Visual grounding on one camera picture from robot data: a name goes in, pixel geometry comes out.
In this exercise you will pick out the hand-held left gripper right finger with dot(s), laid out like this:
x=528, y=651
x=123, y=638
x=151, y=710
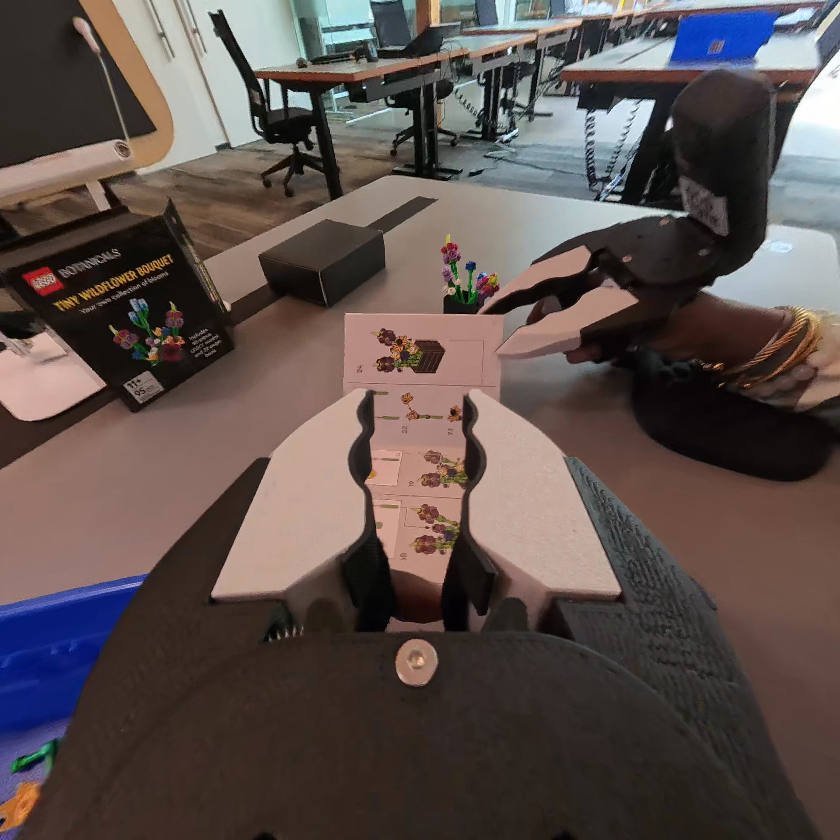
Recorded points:
x=538, y=519

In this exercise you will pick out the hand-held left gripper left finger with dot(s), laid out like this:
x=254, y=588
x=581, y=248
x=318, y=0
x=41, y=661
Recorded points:
x=295, y=519

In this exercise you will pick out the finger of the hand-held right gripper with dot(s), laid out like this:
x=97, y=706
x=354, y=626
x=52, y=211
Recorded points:
x=545, y=278
x=578, y=328

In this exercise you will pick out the grey background desk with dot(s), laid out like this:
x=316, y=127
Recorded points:
x=630, y=66

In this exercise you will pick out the wooden background desk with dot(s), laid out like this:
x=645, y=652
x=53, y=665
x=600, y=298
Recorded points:
x=381, y=66

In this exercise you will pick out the person's right hand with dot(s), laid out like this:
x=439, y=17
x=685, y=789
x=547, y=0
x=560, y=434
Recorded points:
x=683, y=335

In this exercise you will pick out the person's left hand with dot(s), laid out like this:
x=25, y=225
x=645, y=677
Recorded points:
x=420, y=597

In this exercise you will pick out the LEGO flower bouquet in pot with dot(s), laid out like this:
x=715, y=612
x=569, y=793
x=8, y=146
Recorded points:
x=462, y=282

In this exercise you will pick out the blue storage bin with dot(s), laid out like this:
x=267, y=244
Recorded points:
x=53, y=656
x=722, y=36

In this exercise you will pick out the instruction booklet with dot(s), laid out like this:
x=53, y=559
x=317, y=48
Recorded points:
x=420, y=355

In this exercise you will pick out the black wrist rest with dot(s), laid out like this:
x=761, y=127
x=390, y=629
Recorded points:
x=735, y=427

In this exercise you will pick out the gold bangle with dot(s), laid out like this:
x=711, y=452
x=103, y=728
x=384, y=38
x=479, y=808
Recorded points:
x=768, y=348
x=794, y=357

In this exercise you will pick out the flat black box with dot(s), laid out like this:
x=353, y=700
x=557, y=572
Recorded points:
x=322, y=260

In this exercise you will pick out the black office chair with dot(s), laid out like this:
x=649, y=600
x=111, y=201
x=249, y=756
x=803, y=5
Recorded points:
x=407, y=66
x=269, y=105

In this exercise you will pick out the black product box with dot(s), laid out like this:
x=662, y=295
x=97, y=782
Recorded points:
x=118, y=315

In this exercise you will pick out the pile of toy brick pieces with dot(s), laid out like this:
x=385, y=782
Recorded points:
x=26, y=775

